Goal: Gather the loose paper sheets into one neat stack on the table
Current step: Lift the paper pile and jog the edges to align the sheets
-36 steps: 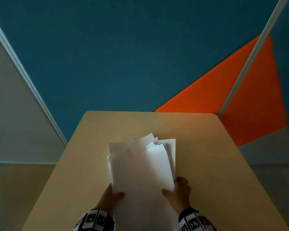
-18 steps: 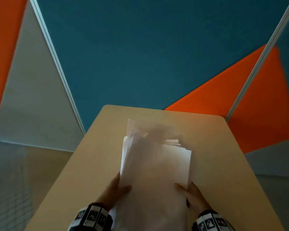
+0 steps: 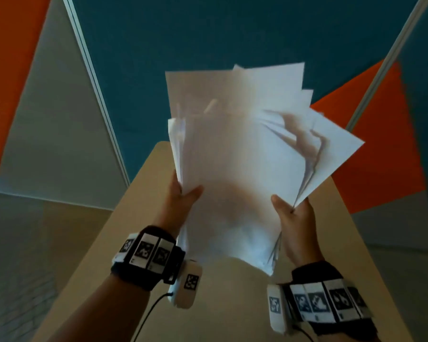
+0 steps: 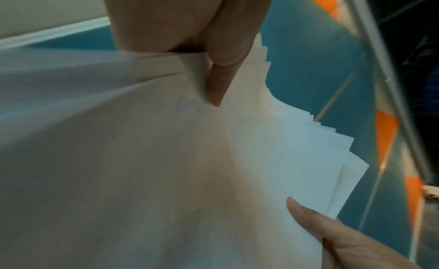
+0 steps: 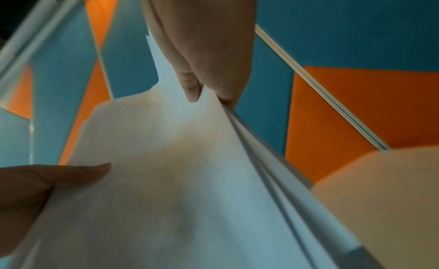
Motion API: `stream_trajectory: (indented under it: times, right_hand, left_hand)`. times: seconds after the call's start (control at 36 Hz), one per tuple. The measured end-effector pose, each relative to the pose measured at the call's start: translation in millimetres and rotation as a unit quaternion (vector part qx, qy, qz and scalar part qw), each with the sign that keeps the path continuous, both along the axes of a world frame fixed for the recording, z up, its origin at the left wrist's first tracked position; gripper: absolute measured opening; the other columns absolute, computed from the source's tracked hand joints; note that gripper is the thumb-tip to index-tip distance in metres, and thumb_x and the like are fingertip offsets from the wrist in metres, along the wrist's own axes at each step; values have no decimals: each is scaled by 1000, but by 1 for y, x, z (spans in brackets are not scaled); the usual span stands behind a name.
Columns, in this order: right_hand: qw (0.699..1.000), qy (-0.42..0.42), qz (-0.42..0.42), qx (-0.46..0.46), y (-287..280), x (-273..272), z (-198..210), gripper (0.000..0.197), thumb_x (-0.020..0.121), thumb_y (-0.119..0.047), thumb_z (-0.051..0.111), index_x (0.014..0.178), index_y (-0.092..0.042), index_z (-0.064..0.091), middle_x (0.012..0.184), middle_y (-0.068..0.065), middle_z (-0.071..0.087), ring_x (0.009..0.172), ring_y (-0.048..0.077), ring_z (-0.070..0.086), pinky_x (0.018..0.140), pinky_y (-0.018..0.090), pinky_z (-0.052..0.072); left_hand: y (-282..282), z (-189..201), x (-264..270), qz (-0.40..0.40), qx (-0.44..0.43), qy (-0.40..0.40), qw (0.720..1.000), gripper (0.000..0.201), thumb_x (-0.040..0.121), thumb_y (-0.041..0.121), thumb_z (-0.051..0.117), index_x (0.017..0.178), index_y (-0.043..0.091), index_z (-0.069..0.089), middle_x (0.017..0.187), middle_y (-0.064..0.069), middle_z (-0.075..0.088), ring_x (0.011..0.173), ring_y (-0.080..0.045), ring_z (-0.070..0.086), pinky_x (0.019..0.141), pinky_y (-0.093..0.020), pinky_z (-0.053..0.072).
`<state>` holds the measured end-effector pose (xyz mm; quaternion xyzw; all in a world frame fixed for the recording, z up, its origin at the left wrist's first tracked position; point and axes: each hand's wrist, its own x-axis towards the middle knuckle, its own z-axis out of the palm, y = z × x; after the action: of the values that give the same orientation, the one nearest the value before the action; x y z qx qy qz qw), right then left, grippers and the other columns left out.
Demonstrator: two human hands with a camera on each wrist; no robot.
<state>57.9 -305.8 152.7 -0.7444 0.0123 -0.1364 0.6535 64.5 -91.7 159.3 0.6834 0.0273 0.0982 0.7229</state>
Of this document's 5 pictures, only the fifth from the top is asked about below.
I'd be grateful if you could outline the person's right hand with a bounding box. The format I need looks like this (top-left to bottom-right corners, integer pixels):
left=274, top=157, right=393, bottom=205
left=139, top=0, right=258, bottom=108

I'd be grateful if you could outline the person's left hand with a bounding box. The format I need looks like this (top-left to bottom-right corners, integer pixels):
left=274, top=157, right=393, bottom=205
left=0, top=162, right=112, bottom=235

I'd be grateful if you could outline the white paper sheets stack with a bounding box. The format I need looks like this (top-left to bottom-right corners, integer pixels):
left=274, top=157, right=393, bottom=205
left=7, top=34, right=383, bottom=269

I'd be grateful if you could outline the blue partition panel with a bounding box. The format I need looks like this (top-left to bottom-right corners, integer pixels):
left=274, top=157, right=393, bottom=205
left=32, top=7, right=114, bottom=166
left=101, top=0, right=161, bottom=100

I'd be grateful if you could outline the beige cardboard folder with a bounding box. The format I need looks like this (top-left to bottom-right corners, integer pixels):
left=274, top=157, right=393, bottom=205
left=310, top=144, right=439, bottom=269

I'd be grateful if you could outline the white metal rail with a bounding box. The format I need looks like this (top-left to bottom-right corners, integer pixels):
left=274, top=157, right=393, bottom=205
left=254, top=25, right=392, bottom=151

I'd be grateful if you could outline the white frame bar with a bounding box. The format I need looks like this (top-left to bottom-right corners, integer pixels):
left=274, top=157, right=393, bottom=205
left=0, top=0, right=88, bottom=83

